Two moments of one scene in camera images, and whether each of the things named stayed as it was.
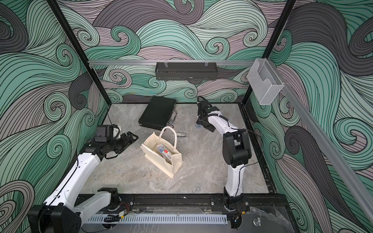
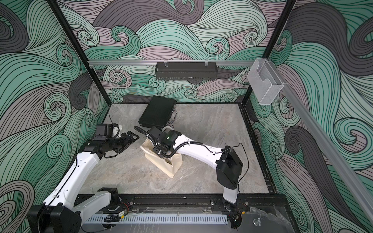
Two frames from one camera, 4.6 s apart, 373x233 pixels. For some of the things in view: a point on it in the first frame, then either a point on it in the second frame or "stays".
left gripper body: x=118 y=144 stays
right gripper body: x=204 y=124 to x=159 y=151
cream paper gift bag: x=149 y=148 stays
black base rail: x=180 y=203 stays
